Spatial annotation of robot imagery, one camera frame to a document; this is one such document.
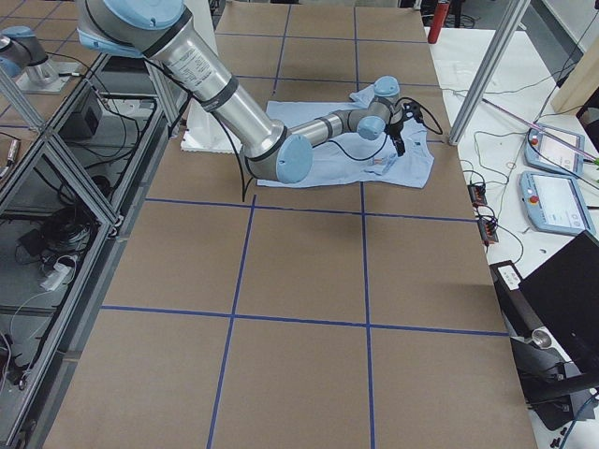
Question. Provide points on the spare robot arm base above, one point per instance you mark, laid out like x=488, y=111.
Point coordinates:
x=24, y=59

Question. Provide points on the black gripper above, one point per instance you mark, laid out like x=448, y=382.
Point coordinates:
x=396, y=129

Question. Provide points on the black monitor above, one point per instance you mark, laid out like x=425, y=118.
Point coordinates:
x=553, y=318

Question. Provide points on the upper teach pendant tablet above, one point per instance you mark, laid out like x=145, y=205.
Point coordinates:
x=548, y=154

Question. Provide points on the aluminium frame rack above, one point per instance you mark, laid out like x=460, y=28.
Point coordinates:
x=77, y=158

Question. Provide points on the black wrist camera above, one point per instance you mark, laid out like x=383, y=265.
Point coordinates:
x=412, y=111

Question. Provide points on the aluminium frame post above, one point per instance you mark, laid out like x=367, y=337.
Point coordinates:
x=507, y=27

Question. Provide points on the teach pendant tablet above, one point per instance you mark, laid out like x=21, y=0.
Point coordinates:
x=548, y=154
x=554, y=203

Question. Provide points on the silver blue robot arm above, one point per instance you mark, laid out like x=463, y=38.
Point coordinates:
x=164, y=32

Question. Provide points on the small electronics board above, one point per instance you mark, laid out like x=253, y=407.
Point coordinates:
x=477, y=194

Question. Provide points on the light blue t-shirt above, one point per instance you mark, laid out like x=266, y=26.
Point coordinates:
x=349, y=158

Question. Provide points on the red bottle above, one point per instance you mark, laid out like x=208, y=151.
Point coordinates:
x=438, y=20

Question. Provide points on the lower teach pendant tablet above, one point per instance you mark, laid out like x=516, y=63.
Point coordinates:
x=554, y=203

